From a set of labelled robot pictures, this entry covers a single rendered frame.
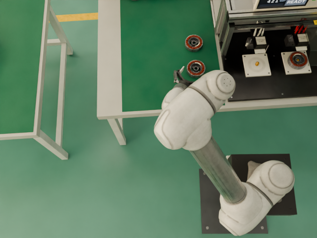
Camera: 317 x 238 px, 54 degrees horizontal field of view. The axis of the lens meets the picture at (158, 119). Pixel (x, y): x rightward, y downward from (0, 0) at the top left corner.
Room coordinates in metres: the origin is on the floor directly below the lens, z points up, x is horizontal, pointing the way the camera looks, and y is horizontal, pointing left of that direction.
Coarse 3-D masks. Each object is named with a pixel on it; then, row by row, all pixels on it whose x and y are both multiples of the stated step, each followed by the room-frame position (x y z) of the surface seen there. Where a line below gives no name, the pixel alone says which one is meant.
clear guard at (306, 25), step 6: (306, 18) 1.04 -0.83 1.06; (312, 18) 1.04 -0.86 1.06; (306, 24) 1.01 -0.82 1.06; (312, 24) 1.00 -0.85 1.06; (306, 30) 0.97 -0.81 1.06; (312, 30) 0.97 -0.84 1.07; (306, 36) 0.93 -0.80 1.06; (312, 36) 0.93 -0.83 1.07; (312, 42) 0.89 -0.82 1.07; (312, 48) 0.86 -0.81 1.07; (312, 54) 0.83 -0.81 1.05; (312, 60) 0.81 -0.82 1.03
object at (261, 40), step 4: (260, 28) 1.12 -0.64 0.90; (252, 32) 1.10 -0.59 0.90; (256, 32) 1.10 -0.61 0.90; (252, 36) 1.07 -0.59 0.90; (256, 36) 1.05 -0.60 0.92; (260, 36) 1.05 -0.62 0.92; (264, 36) 1.05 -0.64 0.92; (252, 40) 1.05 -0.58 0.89; (256, 40) 1.03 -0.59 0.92; (260, 40) 1.02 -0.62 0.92; (264, 40) 1.02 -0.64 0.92; (256, 44) 1.00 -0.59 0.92; (260, 44) 1.00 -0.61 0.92; (264, 44) 0.99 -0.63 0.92; (256, 48) 0.99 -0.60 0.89; (260, 48) 0.99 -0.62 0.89; (264, 48) 0.99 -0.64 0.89; (256, 52) 0.97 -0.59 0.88; (260, 52) 0.97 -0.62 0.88; (264, 52) 0.97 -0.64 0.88
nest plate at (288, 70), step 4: (284, 52) 1.02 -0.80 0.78; (288, 52) 1.01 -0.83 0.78; (304, 52) 1.01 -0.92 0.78; (284, 56) 0.99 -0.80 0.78; (288, 56) 0.99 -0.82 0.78; (284, 60) 0.96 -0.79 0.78; (308, 60) 0.95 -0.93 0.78; (284, 64) 0.93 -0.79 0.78; (288, 64) 0.93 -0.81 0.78; (284, 68) 0.91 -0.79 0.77; (288, 68) 0.90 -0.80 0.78; (292, 68) 0.90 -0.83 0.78; (304, 68) 0.90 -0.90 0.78; (308, 68) 0.89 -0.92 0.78; (288, 72) 0.88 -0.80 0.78; (292, 72) 0.88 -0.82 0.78; (296, 72) 0.87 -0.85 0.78; (300, 72) 0.87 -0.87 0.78; (304, 72) 0.87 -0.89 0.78; (308, 72) 0.87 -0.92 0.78
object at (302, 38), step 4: (292, 28) 1.11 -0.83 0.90; (292, 32) 1.08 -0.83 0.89; (300, 32) 1.08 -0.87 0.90; (304, 32) 1.07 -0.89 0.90; (296, 36) 1.04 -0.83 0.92; (300, 36) 1.03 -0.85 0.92; (304, 36) 1.03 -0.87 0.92; (296, 40) 1.02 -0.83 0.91; (300, 40) 1.00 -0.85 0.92; (304, 40) 1.00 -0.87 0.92; (296, 44) 0.99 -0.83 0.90; (300, 44) 0.99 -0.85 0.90; (304, 44) 0.99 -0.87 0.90; (308, 44) 0.99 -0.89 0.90; (296, 48) 0.98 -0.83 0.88; (300, 48) 0.98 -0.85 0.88; (304, 48) 0.98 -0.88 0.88
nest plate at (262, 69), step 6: (252, 54) 1.02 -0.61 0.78; (258, 54) 1.02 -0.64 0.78; (264, 54) 1.01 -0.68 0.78; (246, 60) 0.98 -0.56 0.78; (252, 60) 0.98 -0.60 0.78; (258, 60) 0.97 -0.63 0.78; (264, 60) 0.97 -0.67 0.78; (246, 66) 0.94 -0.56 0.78; (252, 66) 0.94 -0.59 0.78; (258, 66) 0.93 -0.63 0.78; (264, 66) 0.93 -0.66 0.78; (246, 72) 0.90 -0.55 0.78; (252, 72) 0.89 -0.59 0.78; (258, 72) 0.89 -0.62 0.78; (264, 72) 0.89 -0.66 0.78; (270, 72) 0.89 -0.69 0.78
